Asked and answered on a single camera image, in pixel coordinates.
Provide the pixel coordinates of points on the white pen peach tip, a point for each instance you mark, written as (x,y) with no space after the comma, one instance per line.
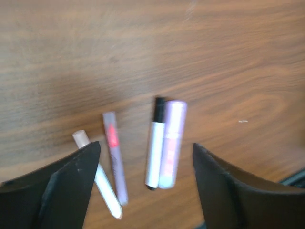
(107,193)

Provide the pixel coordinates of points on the pink highlighter pen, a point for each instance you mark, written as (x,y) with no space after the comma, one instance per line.
(175,116)

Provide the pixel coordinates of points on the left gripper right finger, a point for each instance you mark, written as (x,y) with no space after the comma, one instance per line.
(232,198)

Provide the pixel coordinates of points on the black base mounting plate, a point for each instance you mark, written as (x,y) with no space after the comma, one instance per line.
(295,180)

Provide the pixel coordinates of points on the small peach pen cap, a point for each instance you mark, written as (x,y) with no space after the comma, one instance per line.
(81,139)

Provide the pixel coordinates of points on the small black pen cap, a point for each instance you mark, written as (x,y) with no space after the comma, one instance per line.
(159,108)

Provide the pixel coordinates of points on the white pen black tip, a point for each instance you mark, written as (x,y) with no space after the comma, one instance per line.
(154,155)

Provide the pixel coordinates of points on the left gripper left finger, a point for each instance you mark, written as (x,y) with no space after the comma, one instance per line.
(53,197)

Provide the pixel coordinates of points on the pink pen red tip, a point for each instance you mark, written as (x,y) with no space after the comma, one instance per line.
(119,178)

